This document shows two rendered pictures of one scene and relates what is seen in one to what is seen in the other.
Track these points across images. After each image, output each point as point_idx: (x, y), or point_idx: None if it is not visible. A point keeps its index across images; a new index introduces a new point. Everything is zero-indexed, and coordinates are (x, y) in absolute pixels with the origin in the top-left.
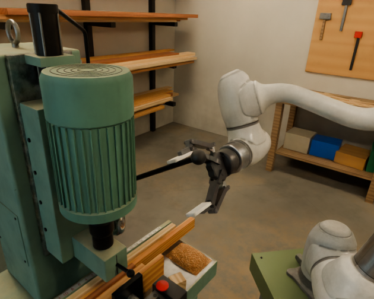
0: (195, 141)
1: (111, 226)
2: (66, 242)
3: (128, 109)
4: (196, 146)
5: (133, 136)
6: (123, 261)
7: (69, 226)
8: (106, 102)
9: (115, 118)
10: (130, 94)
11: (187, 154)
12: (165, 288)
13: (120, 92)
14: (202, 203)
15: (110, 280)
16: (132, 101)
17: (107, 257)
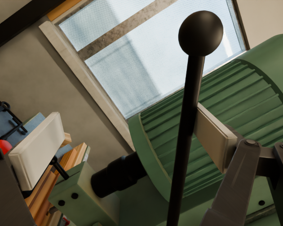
0: None
1: (116, 163)
2: (117, 194)
3: (265, 57)
4: None
5: (233, 91)
6: (62, 186)
7: (132, 190)
8: (256, 45)
9: (244, 55)
10: None
11: (218, 122)
12: (0, 141)
13: (278, 39)
14: (36, 171)
15: (47, 205)
16: (282, 59)
17: (86, 166)
